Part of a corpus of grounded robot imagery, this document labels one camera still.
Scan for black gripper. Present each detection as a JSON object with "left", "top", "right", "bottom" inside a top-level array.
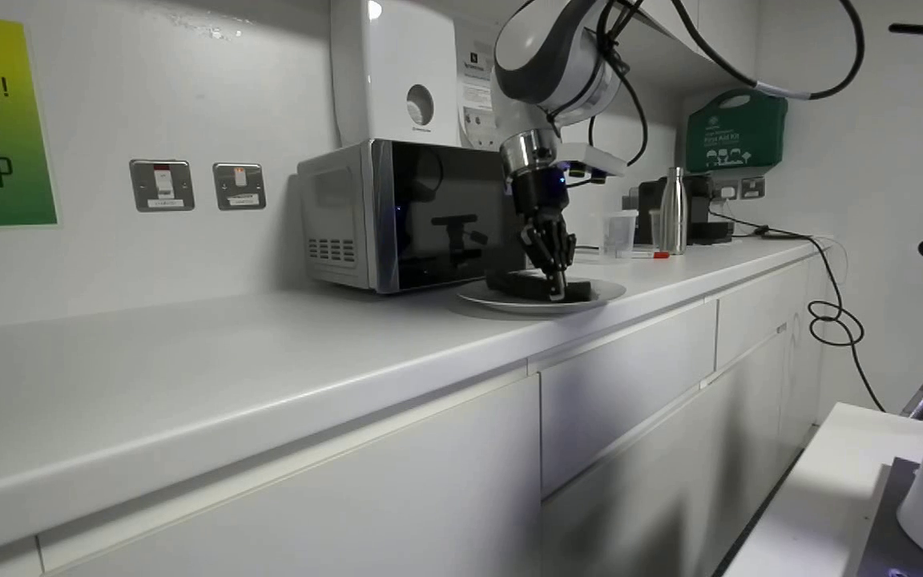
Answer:
[{"left": 510, "top": 166, "right": 576, "bottom": 299}]

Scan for dark green scouring towel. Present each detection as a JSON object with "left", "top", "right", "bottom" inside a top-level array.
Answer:
[{"left": 488, "top": 271, "right": 595, "bottom": 301}]

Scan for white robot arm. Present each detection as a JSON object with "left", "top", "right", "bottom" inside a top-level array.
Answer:
[{"left": 488, "top": 0, "right": 644, "bottom": 304}]

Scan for white round plate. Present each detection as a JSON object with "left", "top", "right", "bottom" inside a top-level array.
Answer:
[{"left": 460, "top": 275, "right": 622, "bottom": 313}]

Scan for clear plastic cup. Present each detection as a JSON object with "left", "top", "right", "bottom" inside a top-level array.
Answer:
[{"left": 604, "top": 212, "right": 639, "bottom": 258}]

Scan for silver metal bottle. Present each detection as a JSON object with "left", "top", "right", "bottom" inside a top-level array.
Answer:
[{"left": 663, "top": 166, "right": 687, "bottom": 258}]

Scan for silver microwave oven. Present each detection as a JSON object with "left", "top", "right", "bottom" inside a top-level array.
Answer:
[{"left": 294, "top": 139, "right": 527, "bottom": 294}]

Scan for green first aid box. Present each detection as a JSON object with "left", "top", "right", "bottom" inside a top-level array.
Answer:
[{"left": 683, "top": 89, "right": 788, "bottom": 173}]

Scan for white cabinet fronts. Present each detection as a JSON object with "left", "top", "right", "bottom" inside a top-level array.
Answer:
[{"left": 0, "top": 247, "right": 828, "bottom": 577}]

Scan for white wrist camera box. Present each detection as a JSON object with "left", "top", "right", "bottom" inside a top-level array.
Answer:
[{"left": 556, "top": 141, "right": 629, "bottom": 183}]

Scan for instruction sheets on wall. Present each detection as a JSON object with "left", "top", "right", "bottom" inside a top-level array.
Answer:
[{"left": 460, "top": 43, "right": 496, "bottom": 151}]

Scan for white wall dispenser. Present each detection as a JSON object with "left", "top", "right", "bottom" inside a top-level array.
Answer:
[{"left": 330, "top": 0, "right": 463, "bottom": 145}]

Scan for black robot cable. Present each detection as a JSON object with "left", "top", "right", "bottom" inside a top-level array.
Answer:
[{"left": 576, "top": 0, "right": 868, "bottom": 169}]

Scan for black loose floor cable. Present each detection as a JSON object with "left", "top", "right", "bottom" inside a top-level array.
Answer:
[{"left": 713, "top": 212, "right": 893, "bottom": 416}]

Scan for right silver wall socket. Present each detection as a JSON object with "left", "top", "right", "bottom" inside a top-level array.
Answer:
[{"left": 212, "top": 163, "right": 265, "bottom": 212}]

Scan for silver wall socket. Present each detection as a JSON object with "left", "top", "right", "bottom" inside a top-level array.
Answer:
[
  {"left": 129, "top": 161, "right": 197, "bottom": 212},
  {"left": 212, "top": 163, "right": 265, "bottom": 212}
]

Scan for left silver wall socket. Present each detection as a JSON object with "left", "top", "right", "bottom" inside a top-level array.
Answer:
[{"left": 129, "top": 161, "right": 197, "bottom": 212}]

